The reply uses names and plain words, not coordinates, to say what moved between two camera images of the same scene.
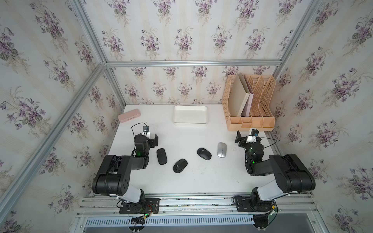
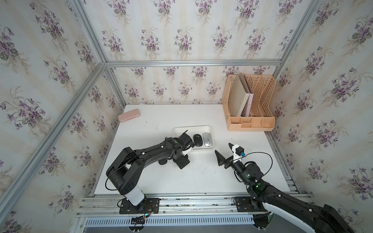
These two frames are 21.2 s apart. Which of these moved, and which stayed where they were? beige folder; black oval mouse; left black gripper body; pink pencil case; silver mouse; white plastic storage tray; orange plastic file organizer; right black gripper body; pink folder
Moved: silver mouse; left black gripper body; black oval mouse; right black gripper body; white plastic storage tray
Stayed: beige folder; orange plastic file organizer; pink pencil case; pink folder
